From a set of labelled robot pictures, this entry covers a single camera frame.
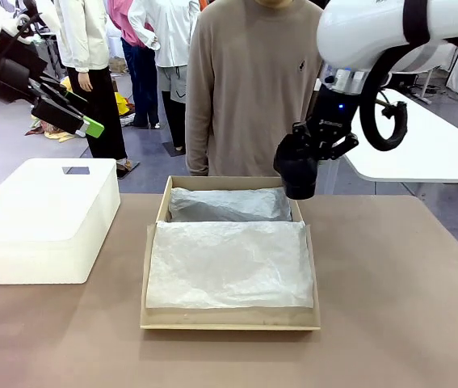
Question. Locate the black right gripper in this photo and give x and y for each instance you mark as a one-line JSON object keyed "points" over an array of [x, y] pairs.
{"points": [[331, 113]]}

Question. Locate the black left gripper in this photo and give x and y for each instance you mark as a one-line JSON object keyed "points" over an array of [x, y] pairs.
{"points": [[12, 78]]}

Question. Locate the white tissue paper sheet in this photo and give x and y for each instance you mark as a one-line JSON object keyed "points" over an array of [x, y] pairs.
{"points": [[228, 262]]}

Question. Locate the tan cardboard shoe box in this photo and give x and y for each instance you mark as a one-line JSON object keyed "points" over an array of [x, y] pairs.
{"points": [[228, 319]]}

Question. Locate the person's right forearm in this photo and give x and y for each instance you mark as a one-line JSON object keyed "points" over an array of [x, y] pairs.
{"points": [[198, 137]]}

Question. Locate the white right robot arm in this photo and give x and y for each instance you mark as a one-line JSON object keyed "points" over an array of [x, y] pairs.
{"points": [[366, 28]]}

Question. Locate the white plastic storage box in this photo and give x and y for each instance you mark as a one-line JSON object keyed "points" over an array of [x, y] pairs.
{"points": [[39, 218]]}

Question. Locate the patterned cloth pile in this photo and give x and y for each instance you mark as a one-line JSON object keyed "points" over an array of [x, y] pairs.
{"points": [[49, 129]]}

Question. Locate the yellow cloth on floor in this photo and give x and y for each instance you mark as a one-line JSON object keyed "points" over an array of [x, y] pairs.
{"points": [[123, 103]]}

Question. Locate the person in beige sweater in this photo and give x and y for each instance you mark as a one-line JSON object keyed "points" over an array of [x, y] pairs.
{"points": [[249, 81]]}

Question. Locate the white side table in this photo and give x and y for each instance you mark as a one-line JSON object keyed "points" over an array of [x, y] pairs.
{"points": [[422, 149]]}

